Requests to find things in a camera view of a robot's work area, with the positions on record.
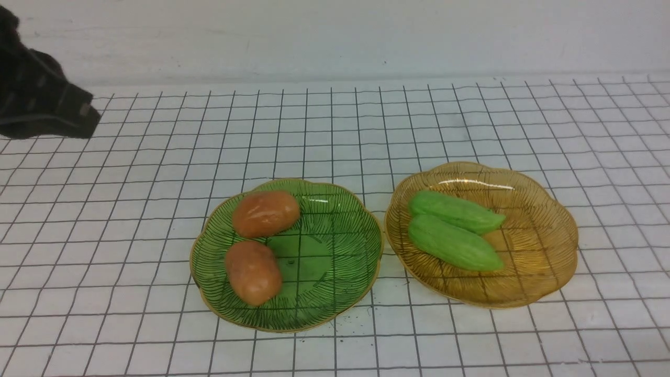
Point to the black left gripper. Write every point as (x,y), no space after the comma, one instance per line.
(36,97)

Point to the orange potato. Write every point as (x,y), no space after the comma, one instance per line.
(261,214)
(253,272)

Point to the green cucumber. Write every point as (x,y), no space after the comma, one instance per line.
(456,211)
(451,244)

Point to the white grid tablecloth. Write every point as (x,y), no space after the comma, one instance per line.
(96,233)

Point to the green glass plate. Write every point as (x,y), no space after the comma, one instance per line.
(329,259)

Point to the amber glass plate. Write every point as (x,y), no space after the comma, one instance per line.
(537,242)

